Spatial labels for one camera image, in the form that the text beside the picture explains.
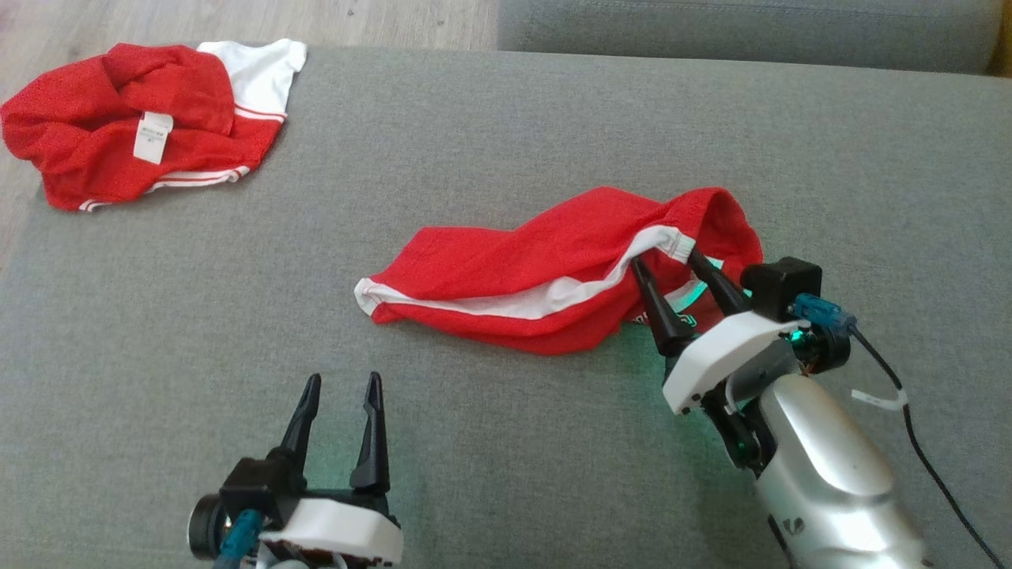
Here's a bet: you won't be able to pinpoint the yellow furniture panel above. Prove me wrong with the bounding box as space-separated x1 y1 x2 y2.
991 0 1012 77

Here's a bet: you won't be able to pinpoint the left blue cable connector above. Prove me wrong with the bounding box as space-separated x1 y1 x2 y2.
212 510 263 568

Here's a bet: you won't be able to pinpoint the grey sofa cushion block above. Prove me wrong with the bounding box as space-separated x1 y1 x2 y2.
497 0 1005 76

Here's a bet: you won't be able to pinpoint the red jersey with white sleeves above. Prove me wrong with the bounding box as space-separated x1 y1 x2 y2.
0 38 309 213

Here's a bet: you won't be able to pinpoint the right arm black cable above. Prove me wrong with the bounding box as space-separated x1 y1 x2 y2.
850 326 1012 569

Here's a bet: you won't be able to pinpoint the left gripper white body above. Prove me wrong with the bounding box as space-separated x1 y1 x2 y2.
259 488 404 569

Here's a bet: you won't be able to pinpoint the large grey sofa seat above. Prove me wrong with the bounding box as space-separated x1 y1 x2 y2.
0 43 1012 569

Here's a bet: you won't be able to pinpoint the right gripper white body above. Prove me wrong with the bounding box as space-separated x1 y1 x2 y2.
663 310 811 416

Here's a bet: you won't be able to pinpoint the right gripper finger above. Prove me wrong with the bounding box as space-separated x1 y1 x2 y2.
630 257 695 358
686 247 750 317

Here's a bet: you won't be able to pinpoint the right blue cable connector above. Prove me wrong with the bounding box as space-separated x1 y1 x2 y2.
791 293 858 334

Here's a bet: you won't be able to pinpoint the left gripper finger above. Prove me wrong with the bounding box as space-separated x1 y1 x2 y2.
350 372 391 492
281 374 323 467

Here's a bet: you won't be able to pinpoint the red shorts with white stripe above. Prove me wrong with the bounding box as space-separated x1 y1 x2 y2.
353 186 765 356

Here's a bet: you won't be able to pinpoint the white cable tag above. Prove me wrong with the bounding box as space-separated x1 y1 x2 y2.
851 386 908 412

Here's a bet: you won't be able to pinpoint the blue cable connector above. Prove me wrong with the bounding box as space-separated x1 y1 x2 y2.
791 293 858 334
212 510 263 568

